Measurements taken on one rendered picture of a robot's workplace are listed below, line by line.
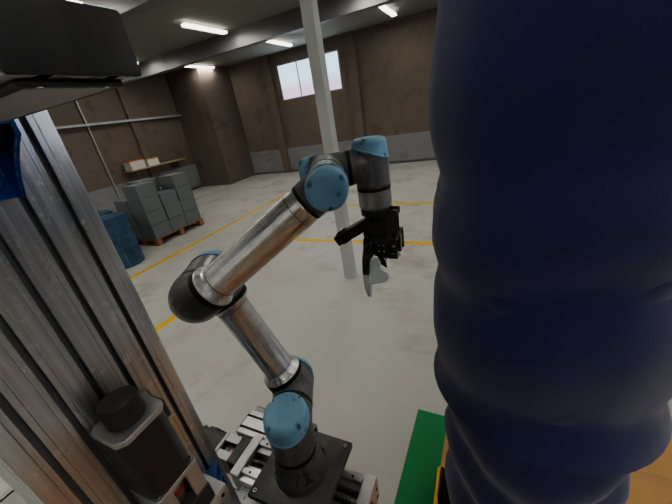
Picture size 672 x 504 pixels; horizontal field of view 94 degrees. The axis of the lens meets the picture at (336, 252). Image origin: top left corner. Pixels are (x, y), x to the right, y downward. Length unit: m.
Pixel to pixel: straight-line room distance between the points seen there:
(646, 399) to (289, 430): 0.69
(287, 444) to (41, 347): 0.55
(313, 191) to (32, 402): 0.51
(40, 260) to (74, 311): 0.09
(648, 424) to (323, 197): 0.46
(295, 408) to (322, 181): 0.59
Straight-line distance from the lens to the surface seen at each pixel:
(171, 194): 7.47
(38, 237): 0.61
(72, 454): 0.72
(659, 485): 1.82
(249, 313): 0.85
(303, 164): 0.67
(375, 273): 0.73
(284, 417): 0.89
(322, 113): 3.42
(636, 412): 0.40
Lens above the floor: 1.94
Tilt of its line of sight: 24 degrees down
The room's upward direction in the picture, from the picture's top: 10 degrees counter-clockwise
